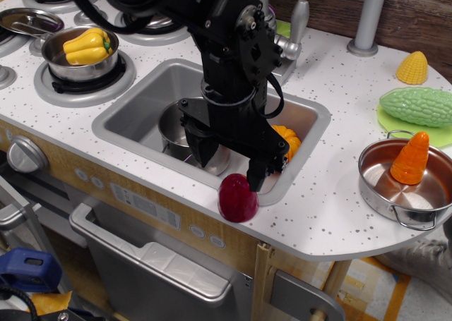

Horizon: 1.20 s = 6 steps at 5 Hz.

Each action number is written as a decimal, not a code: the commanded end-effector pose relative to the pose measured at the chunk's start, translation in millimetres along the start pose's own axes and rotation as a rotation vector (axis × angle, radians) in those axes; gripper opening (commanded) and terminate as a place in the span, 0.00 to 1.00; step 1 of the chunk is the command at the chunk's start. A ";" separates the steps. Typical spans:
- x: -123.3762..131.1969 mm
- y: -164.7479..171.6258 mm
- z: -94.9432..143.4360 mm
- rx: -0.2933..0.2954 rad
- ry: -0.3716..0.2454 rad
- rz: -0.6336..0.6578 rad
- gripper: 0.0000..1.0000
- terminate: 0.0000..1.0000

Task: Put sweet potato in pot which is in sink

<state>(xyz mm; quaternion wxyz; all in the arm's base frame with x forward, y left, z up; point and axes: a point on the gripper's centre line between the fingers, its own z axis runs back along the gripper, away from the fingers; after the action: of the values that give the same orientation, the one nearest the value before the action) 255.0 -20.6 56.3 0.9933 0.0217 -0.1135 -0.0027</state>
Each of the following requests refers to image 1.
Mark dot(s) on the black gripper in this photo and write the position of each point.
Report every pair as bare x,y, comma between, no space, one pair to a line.
238,121

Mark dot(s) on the dark red sweet potato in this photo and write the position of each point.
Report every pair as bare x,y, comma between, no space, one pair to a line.
236,203

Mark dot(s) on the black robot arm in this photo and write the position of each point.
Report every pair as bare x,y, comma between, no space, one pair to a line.
238,56

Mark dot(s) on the steel pot in sink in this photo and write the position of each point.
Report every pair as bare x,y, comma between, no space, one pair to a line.
175,144

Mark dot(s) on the grey sink basin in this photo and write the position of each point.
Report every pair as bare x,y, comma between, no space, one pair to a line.
132,124

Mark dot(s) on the steel pot on burner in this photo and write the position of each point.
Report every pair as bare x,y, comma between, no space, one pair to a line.
53,53

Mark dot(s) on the steel pot lid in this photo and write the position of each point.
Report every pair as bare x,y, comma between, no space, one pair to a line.
30,21

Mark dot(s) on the orange toy pumpkin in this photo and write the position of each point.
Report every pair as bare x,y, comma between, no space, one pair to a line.
291,138

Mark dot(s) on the grey toy faucet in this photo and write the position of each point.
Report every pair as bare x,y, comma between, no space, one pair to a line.
291,46

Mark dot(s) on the rear stove burner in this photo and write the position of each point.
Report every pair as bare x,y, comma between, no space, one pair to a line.
160,31

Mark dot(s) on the grey oven door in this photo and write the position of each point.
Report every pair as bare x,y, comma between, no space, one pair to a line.
149,275

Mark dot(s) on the front stove burner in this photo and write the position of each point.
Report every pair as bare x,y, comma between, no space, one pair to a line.
63,93

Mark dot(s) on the yellow toy bell pepper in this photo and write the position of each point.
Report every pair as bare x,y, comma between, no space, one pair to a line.
92,46

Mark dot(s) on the orange toy carrot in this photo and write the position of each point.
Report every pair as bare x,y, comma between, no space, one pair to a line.
409,166

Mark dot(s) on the yellow toy corn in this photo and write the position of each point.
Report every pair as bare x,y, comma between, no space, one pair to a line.
414,69

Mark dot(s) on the green toy bitter melon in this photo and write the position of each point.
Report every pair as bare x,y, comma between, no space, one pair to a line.
422,106

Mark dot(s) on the grey oven knob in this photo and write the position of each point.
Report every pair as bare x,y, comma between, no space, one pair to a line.
25,156

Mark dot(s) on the light green plate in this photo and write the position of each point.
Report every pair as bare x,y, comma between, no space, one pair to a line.
438,137

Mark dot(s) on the blue clamp tool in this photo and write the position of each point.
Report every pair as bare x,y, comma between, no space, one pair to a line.
30,270

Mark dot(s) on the grey vertical post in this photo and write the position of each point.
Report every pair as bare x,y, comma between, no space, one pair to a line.
363,44

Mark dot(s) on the steel pan with handles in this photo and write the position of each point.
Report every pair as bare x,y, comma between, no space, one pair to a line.
418,207

